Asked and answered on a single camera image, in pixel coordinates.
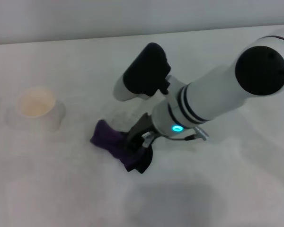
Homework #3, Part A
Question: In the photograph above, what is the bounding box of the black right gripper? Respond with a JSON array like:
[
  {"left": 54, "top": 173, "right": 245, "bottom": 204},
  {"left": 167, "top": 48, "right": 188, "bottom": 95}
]
[{"left": 126, "top": 113, "right": 161, "bottom": 149}]

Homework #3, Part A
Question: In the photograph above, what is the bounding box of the purple rag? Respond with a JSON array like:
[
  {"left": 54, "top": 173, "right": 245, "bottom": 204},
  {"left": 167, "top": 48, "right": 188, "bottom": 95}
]
[{"left": 89, "top": 119, "right": 154, "bottom": 175}]

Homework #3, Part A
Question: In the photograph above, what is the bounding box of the white paper cup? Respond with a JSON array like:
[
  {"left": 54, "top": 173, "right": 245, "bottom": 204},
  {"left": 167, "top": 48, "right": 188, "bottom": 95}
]
[{"left": 15, "top": 86, "right": 67, "bottom": 133}]

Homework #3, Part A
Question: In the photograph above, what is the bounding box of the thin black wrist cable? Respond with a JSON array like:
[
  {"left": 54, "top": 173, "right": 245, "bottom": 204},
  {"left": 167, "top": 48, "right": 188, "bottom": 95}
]
[{"left": 165, "top": 133, "right": 197, "bottom": 143}]

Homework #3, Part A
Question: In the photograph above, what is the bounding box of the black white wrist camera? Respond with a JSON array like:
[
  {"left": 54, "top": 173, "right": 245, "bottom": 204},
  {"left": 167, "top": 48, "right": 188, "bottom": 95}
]
[{"left": 113, "top": 42, "right": 173, "bottom": 103}]

